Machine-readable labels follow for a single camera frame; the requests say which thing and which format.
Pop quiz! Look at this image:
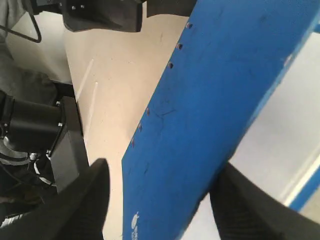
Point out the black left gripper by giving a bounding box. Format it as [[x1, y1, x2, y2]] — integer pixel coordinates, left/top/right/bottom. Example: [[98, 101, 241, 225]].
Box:
[[32, 0, 197, 32]]

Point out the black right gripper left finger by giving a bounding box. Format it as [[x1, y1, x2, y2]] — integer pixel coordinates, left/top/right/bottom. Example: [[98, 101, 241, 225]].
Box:
[[0, 158, 110, 240]]

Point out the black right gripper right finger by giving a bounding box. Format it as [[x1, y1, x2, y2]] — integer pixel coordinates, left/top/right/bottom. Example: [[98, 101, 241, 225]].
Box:
[[209, 163, 320, 240]]

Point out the blue ring binder notebook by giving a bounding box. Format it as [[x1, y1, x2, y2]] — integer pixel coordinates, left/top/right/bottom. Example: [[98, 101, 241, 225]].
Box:
[[122, 0, 320, 240]]

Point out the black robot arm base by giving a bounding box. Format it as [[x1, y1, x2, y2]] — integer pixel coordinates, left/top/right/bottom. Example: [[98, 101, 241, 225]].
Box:
[[0, 92, 89, 222]]

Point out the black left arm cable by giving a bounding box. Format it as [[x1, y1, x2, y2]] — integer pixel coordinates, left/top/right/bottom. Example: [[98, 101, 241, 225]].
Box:
[[0, 7, 42, 44]]

